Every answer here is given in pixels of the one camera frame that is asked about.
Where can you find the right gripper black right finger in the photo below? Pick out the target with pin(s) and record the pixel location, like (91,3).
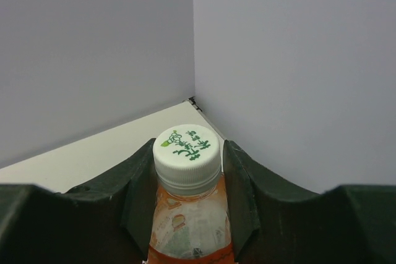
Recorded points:
(276,221)

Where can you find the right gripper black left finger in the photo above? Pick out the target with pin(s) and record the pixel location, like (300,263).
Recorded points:
(107,219)

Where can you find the clear orange drink bottle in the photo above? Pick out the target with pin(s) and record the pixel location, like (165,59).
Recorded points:
(191,219)

